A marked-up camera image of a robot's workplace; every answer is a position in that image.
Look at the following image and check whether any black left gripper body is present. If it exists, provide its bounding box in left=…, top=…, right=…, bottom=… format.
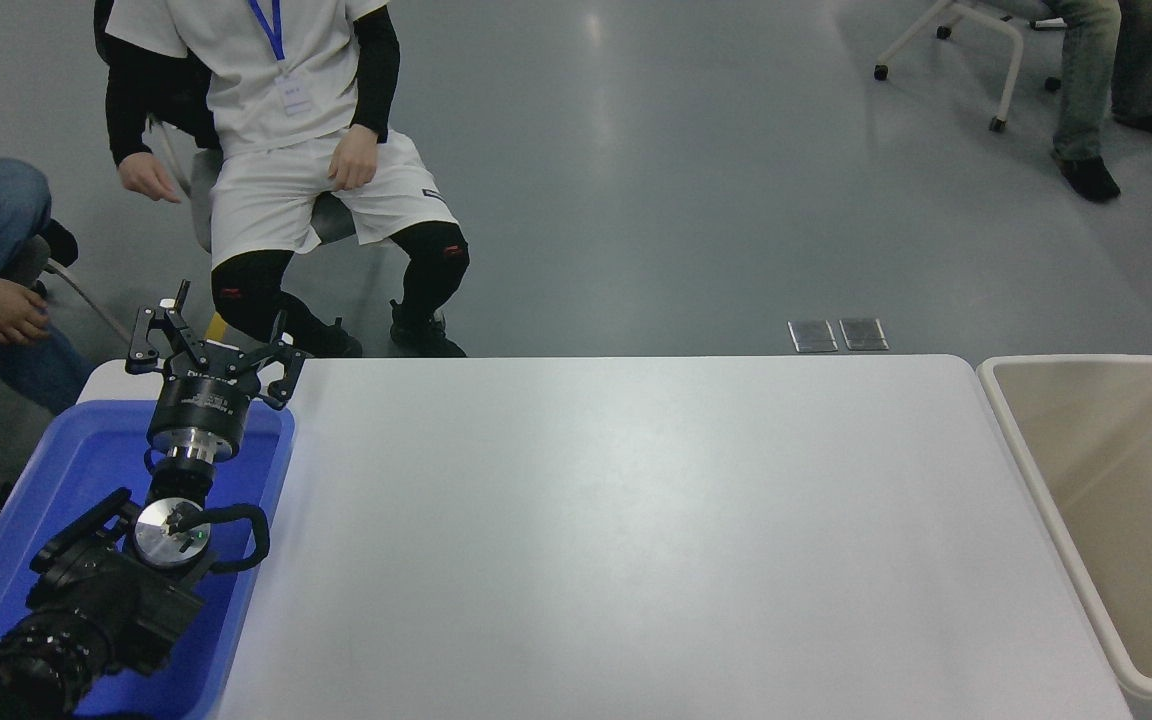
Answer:
left=148, top=365, right=256, bottom=447

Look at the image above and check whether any lanyard person's right hand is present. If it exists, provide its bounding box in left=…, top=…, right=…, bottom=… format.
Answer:
left=116, top=151, right=183, bottom=206

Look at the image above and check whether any person's hand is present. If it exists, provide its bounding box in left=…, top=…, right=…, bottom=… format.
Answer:
left=0, top=278, right=51, bottom=349

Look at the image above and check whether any lanyard person's left hand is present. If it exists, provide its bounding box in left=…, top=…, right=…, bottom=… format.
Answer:
left=327, top=124, right=381, bottom=193

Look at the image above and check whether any blue plastic tray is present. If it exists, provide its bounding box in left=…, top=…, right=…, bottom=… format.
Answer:
left=0, top=399, right=297, bottom=720

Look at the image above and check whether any grey chair with metal leg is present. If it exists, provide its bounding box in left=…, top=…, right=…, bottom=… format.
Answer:
left=0, top=234, right=133, bottom=347

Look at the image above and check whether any metal floor plate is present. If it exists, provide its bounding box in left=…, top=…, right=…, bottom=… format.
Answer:
left=787, top=319, right=838, bottom=354
left=838, top=317, right=889, bottom=352

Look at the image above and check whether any white chair with casters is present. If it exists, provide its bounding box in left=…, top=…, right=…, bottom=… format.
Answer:
left=873, top=0, right=1069, bottom=135

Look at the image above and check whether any large pale bin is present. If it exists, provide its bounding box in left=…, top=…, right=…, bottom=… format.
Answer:
left=976, top=354, right=1152, bottom=703

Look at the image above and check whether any person with blue lanyard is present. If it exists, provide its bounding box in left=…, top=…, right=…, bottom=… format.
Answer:
left=94, top=0, right=471, bottom=359

